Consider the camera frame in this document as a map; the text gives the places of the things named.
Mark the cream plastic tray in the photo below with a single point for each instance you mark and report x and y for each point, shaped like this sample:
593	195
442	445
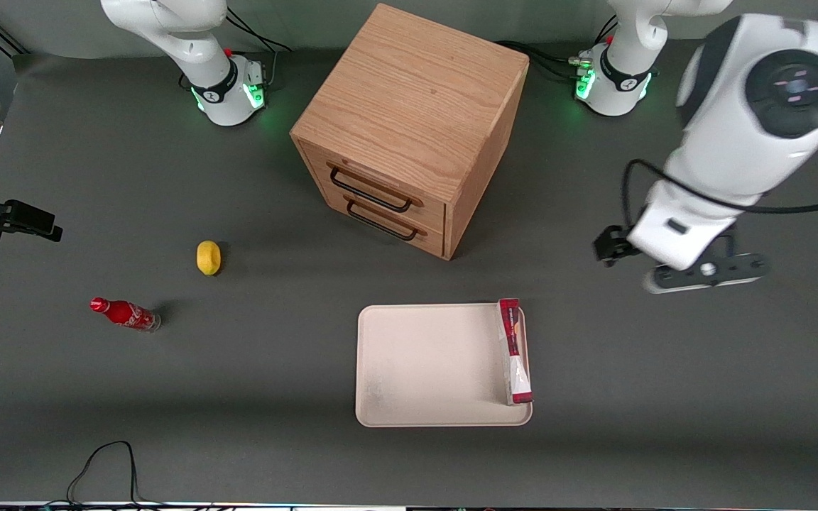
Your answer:
430	365

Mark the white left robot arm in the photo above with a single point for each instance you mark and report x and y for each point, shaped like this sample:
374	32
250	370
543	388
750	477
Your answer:
735	128

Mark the dark grey table mat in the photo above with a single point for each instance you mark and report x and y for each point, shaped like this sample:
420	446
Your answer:
664	397

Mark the yellow lemon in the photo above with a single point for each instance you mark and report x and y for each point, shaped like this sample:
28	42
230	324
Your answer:
209	257

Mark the red cookie box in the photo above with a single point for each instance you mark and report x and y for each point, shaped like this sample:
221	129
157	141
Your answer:
514	348

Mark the wooden drawer cabinet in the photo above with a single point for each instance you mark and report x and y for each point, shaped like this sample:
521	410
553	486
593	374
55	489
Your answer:
416	99

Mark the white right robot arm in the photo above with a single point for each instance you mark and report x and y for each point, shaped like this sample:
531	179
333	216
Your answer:
196	42

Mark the red cola bottle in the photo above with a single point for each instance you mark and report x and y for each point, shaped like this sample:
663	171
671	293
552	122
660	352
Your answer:
125	314

